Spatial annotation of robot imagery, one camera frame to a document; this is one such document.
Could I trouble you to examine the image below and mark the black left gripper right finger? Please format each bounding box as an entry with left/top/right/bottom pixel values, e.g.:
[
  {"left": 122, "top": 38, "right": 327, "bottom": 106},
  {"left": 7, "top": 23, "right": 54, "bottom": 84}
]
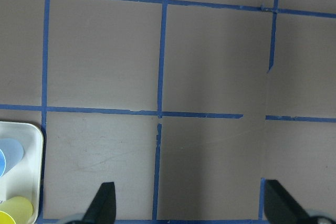
[{"left": 264, "top": 179, "right": 310, "bottom": 224}]

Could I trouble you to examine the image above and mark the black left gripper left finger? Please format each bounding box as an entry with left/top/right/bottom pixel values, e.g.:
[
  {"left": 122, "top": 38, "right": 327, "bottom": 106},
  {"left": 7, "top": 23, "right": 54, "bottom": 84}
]
[{"left": 81, "top": 182, "right": 116, "bottom": 224}]

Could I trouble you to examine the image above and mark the cream plastic tray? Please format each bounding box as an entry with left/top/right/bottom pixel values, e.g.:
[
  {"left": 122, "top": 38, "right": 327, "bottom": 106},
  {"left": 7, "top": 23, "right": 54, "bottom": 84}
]
[{"left": 1, "top": 121, "right": 44, "bottom": 223}]

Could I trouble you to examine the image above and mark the light blue cup near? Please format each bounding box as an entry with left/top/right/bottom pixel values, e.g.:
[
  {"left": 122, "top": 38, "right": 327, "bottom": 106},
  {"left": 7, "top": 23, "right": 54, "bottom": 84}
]
[{"left": 1, "top": 138, "right": 24, "bottom": 177}]

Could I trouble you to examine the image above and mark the yellow plastic cup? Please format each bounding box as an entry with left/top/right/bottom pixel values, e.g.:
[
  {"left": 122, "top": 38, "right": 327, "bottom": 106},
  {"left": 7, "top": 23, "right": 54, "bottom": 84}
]
[{"left": 1, "top": 196, "right": 34, "bottom": 224}]

